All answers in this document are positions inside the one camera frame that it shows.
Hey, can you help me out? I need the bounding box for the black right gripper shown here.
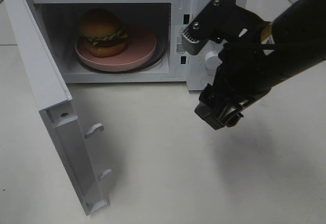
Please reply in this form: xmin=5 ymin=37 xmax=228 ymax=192
xmin=183 ymin=0 xmax=271 ymax=130

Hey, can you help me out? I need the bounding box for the round white door button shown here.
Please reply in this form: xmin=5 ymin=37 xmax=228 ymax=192
xmin=201 ymin=75 xmax=214 ymax=87

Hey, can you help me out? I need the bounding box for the pink round plate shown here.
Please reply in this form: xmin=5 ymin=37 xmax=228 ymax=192
xmin=75 ymin=25 xmax=157 ymax=73

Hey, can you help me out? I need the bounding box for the burger with lettuce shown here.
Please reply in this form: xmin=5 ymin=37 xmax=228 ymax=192
xmin=78 ymin=9 xmax=128 ymax=58

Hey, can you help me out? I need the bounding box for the white microwave door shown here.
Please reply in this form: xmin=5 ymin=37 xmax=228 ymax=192
xmin=4 ymin=0 xmax=109 ymax=215

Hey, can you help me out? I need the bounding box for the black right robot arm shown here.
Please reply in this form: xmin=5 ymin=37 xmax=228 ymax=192
xmin=182 ymin=0 xmax=325 ymax=130

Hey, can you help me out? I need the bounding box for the glass microwave turntable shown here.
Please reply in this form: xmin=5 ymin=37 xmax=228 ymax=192
xmin=75 ymin=41 xmax=167 ymax=74

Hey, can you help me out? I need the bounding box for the white microwave oven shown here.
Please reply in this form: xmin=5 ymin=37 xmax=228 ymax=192
xmin=33 ymin=0 xmax=247 ymax=91

